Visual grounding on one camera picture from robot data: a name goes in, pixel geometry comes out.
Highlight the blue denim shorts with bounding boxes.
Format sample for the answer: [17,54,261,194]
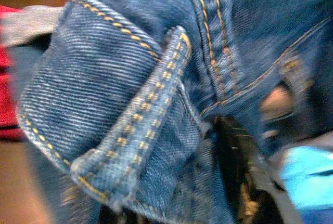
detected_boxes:
[0,0,333,224]

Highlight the red cloth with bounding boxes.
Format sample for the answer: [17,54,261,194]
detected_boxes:
[0,5,27,141]

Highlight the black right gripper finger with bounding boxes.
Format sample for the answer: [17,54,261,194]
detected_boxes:
[214,116,284,224]

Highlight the blue box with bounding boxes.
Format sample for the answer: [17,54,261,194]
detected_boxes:
[279,144,333,224]

